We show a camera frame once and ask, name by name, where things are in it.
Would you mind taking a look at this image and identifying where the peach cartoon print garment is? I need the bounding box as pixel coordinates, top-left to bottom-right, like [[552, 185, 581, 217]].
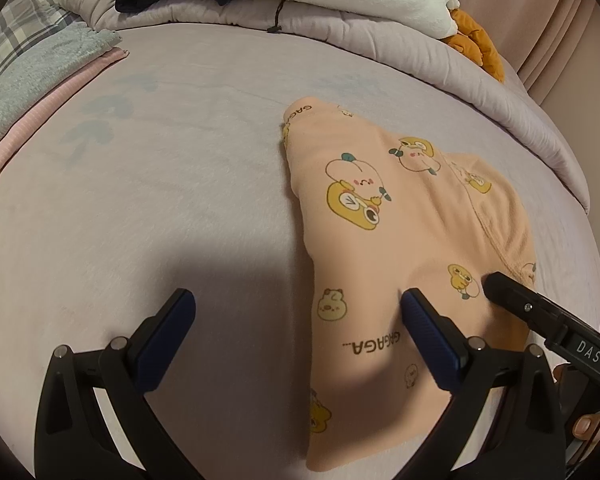
[[283, 98, 536, 471]]

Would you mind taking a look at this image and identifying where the person's right hand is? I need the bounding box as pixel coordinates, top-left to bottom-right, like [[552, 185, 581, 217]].
[[553, 363, 600, 441]]

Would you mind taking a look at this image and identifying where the pink folded cloth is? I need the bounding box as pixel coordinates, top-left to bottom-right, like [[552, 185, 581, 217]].
[[0, 47, 129, 172]]

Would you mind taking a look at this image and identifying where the lilac rolled duvet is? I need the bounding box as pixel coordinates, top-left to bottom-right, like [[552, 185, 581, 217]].
[[57, 0, 592, 214]]

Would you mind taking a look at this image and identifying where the pink curtain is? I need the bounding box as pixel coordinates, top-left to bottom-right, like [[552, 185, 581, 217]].
[[450, 0, 600, 106]]

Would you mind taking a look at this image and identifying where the mint green folded towel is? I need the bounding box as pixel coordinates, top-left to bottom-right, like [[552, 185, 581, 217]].
[[0, 23, 121, 141]]

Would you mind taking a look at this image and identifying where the plaid grey pillow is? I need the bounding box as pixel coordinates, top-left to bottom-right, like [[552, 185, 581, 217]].
[[0, 0, 79, 77]]

